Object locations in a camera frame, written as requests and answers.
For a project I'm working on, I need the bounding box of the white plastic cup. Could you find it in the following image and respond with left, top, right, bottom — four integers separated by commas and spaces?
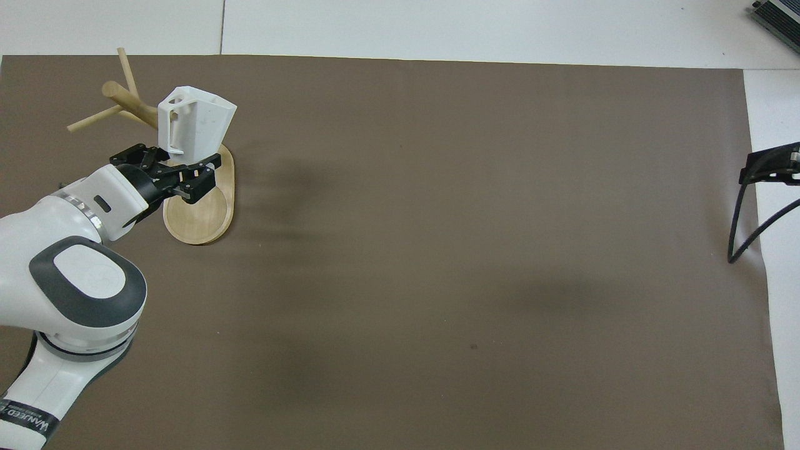
156, 86, 238, 158

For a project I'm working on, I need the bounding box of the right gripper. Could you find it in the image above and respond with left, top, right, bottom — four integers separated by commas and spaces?
753, 149, 800, 187

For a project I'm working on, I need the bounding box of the grey metal device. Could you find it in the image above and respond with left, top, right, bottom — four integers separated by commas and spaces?
750, 0, 800, 38

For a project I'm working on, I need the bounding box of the black cable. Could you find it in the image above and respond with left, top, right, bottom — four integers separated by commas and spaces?
727, 145, 800, 264

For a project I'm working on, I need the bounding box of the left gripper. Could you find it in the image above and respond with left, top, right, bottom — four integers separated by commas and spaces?
111, 144, 224, 228

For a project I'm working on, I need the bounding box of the wooden cup rack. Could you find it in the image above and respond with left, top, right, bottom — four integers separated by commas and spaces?
67, 47, 236, 246

